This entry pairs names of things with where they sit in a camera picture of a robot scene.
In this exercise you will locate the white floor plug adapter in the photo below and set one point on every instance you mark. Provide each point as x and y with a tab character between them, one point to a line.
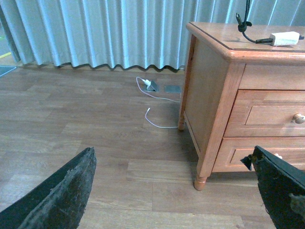
147	82

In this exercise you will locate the wooden drawer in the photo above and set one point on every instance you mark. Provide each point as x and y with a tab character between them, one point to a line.
262	113
232	150

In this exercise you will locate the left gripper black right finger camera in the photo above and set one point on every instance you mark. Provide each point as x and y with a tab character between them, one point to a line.
281	186

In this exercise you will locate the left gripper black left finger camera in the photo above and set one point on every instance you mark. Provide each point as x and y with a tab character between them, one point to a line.
58	202

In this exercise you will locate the closed metal floor plate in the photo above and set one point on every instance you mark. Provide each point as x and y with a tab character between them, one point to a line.
172	89

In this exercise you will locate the pale blue pleated curtain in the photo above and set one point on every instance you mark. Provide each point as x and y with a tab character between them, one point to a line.
111	32

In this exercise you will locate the light wooden nightstand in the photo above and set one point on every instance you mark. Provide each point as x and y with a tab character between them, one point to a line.
220	63

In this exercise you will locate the open metal floor socket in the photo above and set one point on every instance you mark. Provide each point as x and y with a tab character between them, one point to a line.
153	87

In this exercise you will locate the white charger adapter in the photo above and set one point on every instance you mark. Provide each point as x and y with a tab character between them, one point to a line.
285	38

